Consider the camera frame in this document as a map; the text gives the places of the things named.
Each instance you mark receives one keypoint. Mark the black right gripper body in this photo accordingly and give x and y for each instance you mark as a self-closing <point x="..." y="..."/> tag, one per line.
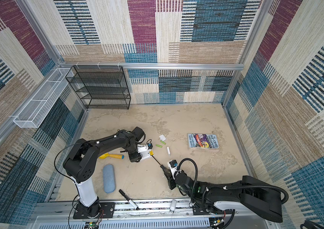
<point x="172" y="183"/>

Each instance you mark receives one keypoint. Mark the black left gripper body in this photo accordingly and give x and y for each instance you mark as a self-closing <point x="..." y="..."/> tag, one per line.
<point x="134" y="156"/>

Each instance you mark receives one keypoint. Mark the black yellow screwdriver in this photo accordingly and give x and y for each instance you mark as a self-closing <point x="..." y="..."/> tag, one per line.
<point x="166" y="171"/>

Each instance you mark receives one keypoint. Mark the white air conditioner remote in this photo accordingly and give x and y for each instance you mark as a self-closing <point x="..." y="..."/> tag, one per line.
<point x="146" y="154"/>

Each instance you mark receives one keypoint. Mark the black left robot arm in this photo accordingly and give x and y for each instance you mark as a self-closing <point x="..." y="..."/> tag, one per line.
<point x="80" y="163"/>

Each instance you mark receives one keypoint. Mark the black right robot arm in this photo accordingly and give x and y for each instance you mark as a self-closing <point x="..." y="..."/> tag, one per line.
<point x="247" y="194"/>

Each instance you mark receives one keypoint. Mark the yellow scraper with blue tip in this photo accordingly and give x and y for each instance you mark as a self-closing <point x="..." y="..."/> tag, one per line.
<point x="106" y="155"/>

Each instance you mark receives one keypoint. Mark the blue grey glasses case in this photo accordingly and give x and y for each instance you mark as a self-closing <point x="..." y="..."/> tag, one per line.
<point x="109" y="183"/>

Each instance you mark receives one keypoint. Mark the black marker pen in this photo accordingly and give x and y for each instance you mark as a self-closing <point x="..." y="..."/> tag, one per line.
<point x="129" y="200"/>

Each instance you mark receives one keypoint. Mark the colourful magazine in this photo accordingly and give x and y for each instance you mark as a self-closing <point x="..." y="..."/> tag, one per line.
<point x="202" y="141"/>

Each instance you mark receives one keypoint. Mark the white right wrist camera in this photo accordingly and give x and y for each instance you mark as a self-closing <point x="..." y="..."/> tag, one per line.
<point x="173" y="165"/>

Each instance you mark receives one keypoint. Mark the white cylinder on rail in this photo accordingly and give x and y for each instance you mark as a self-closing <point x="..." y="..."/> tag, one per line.
<point x="173" y="206"/>

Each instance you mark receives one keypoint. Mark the aluminium front rail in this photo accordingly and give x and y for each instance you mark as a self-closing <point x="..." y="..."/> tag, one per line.
<point x="123" y="210"/>

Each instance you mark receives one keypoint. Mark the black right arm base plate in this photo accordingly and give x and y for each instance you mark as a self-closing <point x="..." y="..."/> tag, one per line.
<point x="208" y="207"/>

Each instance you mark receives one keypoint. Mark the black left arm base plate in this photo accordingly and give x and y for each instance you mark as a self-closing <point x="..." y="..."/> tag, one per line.
<point x="99" y="210"/>

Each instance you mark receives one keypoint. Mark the black wire mesh shelf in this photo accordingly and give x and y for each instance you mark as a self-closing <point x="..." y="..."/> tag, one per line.
<point x="100" y="87"/>

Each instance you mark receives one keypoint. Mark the white wire mesh basket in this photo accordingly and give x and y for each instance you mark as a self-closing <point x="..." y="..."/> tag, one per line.
<point x="39" y="106"/>

